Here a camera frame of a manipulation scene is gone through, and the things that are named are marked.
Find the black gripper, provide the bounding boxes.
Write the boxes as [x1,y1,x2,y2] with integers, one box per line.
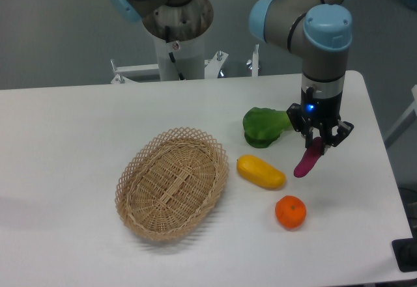
[286,87,354,156]

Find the purple sweet potato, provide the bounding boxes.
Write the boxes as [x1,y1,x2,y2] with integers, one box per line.
[293,137,322,178]

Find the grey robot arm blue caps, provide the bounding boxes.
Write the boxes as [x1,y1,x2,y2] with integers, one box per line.
[110,0,353,153]

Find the green leafy vegetable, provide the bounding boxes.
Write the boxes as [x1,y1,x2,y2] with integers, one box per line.
[242,107,292,148]

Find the yellow mango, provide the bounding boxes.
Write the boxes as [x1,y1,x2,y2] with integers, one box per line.
[237,155,287,189]

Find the orange tangerine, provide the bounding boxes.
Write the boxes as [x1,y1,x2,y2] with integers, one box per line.
[275,195,307,229]

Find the black device at table edge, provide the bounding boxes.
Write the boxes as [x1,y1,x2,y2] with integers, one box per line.
[392,238,416,273]

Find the woven wicker basket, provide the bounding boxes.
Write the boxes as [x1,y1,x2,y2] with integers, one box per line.
[115,128,229,241]

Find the white frame at right edge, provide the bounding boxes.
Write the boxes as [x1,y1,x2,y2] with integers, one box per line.
[383,85,416,149]

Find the black cable on pedestal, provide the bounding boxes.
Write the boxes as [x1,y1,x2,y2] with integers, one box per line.
[164,25,186,81]

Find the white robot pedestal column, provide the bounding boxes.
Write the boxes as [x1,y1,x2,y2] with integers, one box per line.
[153,35,205,81]

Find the white metal base frame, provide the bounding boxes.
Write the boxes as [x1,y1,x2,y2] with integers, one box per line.
[109,44,261,85]

